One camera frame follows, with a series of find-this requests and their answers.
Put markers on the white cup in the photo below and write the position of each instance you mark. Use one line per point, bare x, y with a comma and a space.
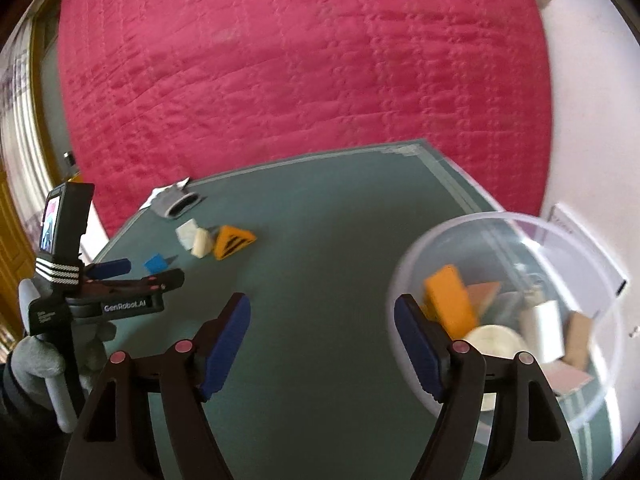
492, 340

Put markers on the clear plastic bowl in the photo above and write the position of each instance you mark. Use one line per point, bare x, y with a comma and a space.
500, 240

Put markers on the blue wedge block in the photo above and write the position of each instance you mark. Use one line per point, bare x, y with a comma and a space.
156, 263

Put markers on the person's left forearm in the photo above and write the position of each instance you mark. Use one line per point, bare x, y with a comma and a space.
25, 425

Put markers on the orange tiger-striped triangle block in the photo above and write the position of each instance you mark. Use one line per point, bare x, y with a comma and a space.
232, 242

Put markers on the pink block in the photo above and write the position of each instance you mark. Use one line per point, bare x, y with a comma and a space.
565, 377

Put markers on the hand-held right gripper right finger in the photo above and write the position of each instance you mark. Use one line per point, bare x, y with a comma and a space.
417, 350

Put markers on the pale beige wooden block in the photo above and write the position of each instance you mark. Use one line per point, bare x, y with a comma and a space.
202, 244

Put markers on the red quilted blanket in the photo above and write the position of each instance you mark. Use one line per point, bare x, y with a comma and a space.
300, 60

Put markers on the white wall socket panel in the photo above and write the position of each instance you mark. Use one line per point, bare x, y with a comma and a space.
590, 245

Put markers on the small white zebra-striped triangle block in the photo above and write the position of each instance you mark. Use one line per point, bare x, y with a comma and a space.
186, 232

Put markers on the grey glove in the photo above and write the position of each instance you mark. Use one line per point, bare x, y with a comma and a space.
175, 205

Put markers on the orange wedge block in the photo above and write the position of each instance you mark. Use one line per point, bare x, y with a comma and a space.
450, 300

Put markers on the person's left hand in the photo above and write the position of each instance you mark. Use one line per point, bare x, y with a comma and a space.
35, 355

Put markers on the wooden door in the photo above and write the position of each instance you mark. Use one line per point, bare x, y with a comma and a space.
12, 260

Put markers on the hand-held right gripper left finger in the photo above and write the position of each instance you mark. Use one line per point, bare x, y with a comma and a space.
227, 340

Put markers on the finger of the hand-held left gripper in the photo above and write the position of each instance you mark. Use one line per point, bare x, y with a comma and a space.
160, 280
112, 266

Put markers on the white USB charger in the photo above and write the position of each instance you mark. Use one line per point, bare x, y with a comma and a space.
542, 330

